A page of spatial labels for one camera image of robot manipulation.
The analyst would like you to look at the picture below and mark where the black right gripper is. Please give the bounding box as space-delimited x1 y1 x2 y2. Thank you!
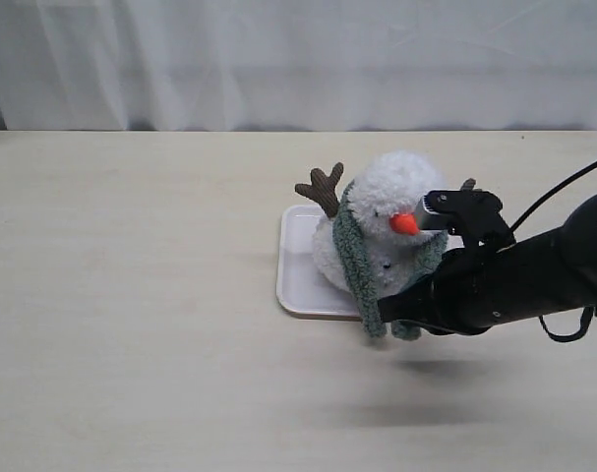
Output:
378 249 505 336

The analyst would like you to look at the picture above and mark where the green fuzzy scarf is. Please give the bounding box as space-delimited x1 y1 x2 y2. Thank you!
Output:
332 181 448 341

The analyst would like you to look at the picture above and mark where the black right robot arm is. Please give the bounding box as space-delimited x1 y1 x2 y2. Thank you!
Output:
409 195 597 334

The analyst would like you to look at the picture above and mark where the white plush snowman toy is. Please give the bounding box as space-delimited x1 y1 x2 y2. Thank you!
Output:
294 150 448 297

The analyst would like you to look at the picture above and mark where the white square tray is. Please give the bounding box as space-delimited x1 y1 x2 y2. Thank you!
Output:
275 204 466 322

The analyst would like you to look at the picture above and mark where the white backdrop curtain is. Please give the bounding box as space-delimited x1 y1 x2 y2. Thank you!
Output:
0 1 597 131

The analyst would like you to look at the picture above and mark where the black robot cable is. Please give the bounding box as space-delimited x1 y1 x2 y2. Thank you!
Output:
508 150 597 343

